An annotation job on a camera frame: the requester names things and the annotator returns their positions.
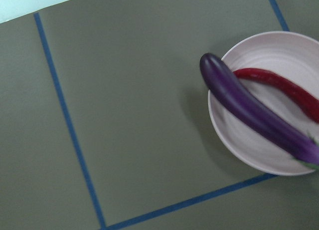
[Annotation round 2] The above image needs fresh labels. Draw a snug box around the purple eggplant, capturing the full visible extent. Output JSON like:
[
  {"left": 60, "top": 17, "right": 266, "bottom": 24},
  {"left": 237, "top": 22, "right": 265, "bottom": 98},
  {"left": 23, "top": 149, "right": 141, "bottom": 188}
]
[{"left": 199, "top": 53, "right": 319, "bottom": 170}]

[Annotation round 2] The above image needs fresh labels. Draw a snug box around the red chili pepper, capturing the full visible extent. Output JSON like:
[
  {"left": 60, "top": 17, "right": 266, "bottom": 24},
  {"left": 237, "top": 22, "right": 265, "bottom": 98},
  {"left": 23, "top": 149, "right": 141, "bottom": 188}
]
[{"left": 234, "top": 68, "right": 319, "bottom": 123}]

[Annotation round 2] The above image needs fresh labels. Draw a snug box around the pink plate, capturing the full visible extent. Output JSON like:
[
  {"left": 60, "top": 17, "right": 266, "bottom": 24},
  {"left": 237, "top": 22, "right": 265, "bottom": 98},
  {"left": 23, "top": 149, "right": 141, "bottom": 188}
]
[{"left": 208, "top": 31, "right": 319, "bottom": 176}]

